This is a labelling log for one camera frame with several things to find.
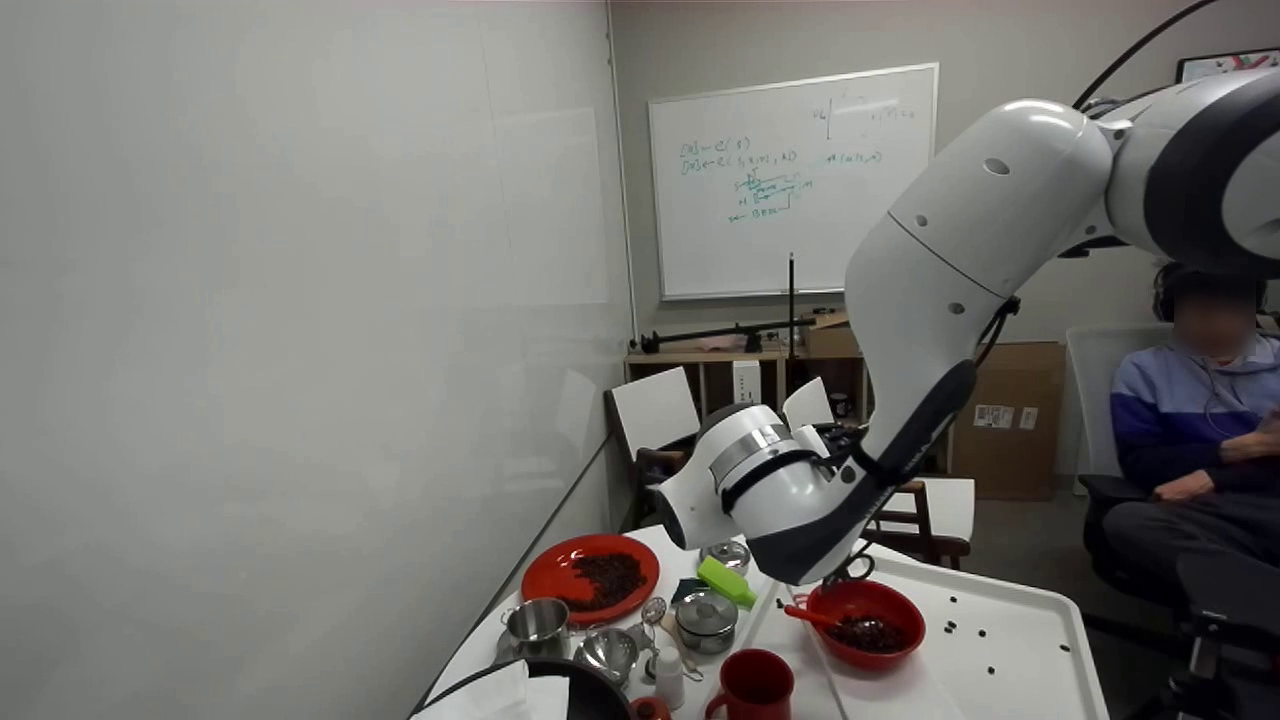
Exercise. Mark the large cardboard box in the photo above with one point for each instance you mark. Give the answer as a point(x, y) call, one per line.
point(1012, 453)

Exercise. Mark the green toy vegetable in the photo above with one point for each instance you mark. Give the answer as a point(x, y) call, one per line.
point(727, 580)

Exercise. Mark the small steel bowl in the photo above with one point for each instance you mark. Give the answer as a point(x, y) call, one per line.
point(609, 650)

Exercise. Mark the red plate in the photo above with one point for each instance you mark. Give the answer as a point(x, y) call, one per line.
point(554, 564)

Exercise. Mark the seated person blue sweater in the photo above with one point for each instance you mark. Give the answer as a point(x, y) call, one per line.
point(1174, 414)

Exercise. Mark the black tripod rod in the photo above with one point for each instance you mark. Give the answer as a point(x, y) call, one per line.
point(721, 328)

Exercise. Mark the small steel cup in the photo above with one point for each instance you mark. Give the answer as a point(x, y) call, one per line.
point(539, 624)

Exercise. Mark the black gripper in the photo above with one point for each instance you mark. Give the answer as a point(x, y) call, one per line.
point(801, 555)

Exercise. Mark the small white shaker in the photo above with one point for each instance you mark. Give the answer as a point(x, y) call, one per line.
point(664, 676)

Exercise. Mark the small orange object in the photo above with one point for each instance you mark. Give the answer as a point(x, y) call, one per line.
point(651, 708)

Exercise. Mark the wooden shelf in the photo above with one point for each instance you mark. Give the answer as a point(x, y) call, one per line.
point(705, 358)

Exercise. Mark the whiteboard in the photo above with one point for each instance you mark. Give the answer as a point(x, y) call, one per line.
point(775, 243)

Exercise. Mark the white backed office chair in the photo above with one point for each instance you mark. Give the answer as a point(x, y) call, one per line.
point(1101, 403)

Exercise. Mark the red bowl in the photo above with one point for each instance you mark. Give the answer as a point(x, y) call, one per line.
point(904, 650)

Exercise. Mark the red plastic spoon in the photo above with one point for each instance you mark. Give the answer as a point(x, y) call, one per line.
point(801, 613)

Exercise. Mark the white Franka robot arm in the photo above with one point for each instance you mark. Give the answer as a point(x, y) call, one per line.
point(986, 225)

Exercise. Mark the small steel utensil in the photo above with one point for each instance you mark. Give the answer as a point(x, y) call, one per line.
point(655, 611)

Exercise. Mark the white cloth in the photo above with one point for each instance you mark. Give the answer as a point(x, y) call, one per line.
point(493, 696)

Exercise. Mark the dark coffee beans pile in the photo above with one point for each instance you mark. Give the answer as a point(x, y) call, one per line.
point(609, 578)
point(870, 631)

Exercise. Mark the red cup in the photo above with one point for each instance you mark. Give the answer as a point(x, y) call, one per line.
point(758, 687)

